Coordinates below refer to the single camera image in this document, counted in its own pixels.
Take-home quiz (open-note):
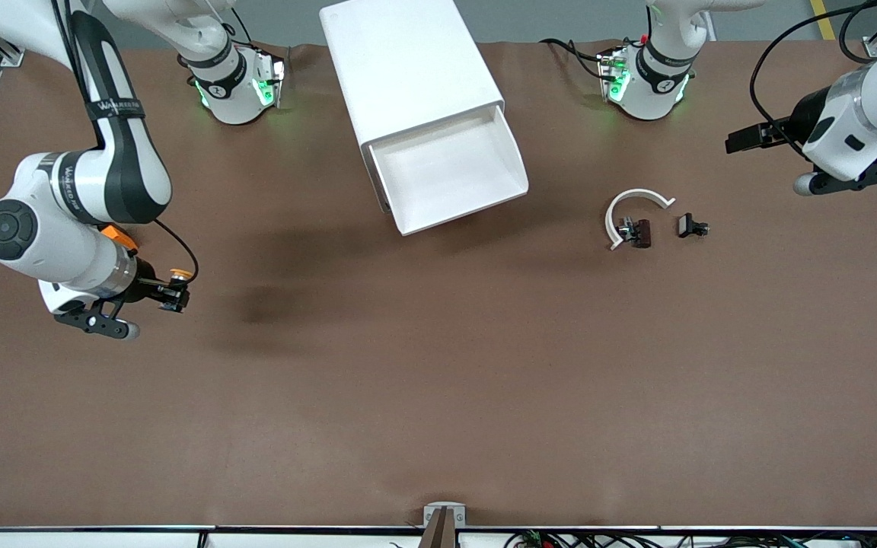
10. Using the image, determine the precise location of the orange push button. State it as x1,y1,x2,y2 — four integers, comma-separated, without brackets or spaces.
164,267,195,301

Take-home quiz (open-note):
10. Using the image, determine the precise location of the orange and black button box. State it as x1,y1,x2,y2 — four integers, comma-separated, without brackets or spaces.
100,224,139,253

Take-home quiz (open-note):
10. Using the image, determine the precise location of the white drawer cabinet shell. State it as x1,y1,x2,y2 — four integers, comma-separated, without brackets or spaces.
320,0,505,215

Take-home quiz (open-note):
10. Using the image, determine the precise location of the white curved plastic clip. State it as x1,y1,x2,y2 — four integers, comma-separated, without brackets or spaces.
606,188,677,251

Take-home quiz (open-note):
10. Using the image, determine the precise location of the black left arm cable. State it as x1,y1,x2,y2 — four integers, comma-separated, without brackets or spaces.
748,0,877,161

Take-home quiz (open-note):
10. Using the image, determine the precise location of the black base cable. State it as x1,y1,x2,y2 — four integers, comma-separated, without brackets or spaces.
539,37,608,81

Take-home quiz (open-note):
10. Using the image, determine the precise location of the white table edge rail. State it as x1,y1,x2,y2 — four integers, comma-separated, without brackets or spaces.
0,524,877,548

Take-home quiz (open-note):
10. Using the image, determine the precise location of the grey metal bracket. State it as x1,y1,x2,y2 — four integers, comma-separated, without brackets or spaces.
423,502,467,528

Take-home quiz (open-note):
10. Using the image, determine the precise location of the tangled cable bundle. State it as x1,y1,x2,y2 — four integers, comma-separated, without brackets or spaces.
503,530,877,548

